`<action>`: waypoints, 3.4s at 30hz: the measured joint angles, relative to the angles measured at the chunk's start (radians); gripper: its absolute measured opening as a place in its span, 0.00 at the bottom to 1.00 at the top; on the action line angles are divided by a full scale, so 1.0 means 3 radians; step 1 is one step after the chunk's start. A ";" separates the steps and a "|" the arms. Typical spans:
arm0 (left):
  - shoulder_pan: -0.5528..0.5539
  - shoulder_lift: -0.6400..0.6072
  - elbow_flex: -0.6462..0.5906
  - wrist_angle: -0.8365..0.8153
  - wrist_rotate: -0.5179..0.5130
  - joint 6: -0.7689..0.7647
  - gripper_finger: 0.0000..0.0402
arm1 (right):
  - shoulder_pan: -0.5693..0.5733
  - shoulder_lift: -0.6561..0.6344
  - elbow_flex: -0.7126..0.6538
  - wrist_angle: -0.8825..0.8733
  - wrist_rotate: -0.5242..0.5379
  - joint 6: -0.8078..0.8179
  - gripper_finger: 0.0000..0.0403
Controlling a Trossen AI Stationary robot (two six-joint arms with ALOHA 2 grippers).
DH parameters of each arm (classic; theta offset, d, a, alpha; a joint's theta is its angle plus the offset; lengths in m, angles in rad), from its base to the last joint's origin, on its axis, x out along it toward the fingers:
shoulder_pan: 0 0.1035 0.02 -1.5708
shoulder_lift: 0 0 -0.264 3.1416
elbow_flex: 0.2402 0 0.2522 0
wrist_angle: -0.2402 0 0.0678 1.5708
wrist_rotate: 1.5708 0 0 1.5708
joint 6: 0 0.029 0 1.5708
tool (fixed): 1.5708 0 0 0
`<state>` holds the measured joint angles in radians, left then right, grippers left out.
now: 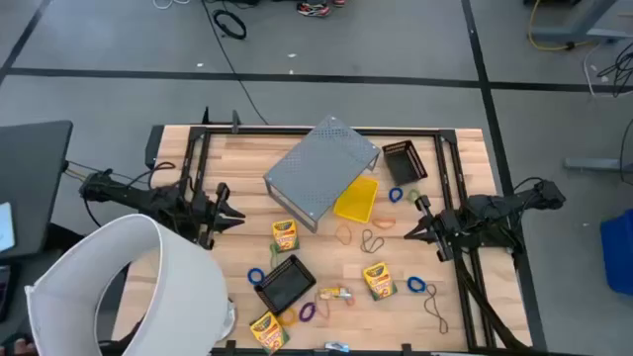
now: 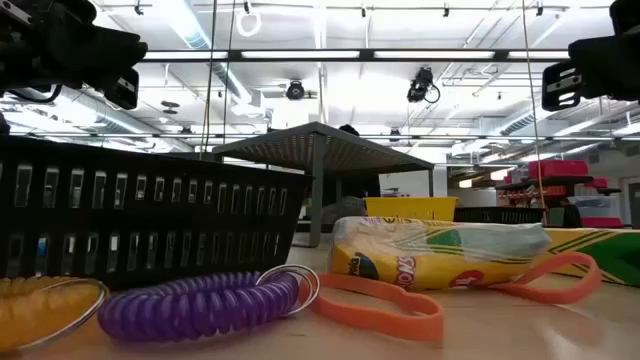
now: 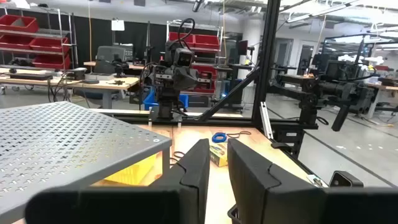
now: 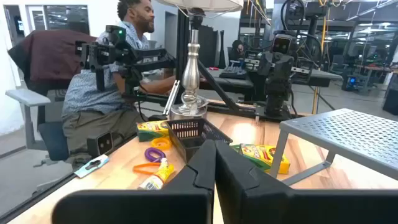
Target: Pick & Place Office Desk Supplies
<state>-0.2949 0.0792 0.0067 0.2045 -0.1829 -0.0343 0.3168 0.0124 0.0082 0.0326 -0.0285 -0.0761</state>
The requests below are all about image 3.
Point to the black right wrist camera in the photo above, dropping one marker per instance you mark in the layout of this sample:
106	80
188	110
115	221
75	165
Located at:
184	57

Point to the background black robot arm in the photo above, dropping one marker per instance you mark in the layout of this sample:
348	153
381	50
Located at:
335	88

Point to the yellow plastic basket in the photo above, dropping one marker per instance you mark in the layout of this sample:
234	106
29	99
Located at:
133	172

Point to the white paper sign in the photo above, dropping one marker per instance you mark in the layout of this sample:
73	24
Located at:
117	25

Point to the yellow green crayon box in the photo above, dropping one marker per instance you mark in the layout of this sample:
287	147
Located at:
217	154

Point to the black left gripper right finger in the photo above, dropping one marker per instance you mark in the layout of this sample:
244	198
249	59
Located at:
264	193

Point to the red storage bin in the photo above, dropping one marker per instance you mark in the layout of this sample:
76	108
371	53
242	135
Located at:
206	41
18	23
51	61
14	42
206	74
189	39
49	45

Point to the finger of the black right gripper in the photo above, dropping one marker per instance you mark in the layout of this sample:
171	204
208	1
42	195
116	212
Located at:
179	79
192	77

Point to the black table-level camera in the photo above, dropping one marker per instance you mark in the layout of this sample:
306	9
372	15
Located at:
343	180

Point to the dark thin rubber band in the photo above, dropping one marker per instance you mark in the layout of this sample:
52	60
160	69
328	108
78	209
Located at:
248	132
177	153

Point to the wooden workbench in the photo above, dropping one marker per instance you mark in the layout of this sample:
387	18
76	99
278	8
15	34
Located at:
93	84

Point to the grey equipment box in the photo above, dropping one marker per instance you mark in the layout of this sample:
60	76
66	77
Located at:
109	53

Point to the grey perforated metal shelf riser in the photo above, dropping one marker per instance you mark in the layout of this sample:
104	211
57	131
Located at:
62	140

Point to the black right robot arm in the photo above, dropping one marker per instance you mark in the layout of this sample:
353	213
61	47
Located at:
166	102

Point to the silver aluminium bar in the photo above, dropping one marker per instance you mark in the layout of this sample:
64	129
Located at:
266	121

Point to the black flat bracket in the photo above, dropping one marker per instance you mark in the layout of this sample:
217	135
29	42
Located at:
280	145

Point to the blue plastic bin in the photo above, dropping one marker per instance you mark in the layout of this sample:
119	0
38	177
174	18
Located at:
149	101

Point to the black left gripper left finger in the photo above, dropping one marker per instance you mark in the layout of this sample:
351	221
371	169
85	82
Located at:
186	193

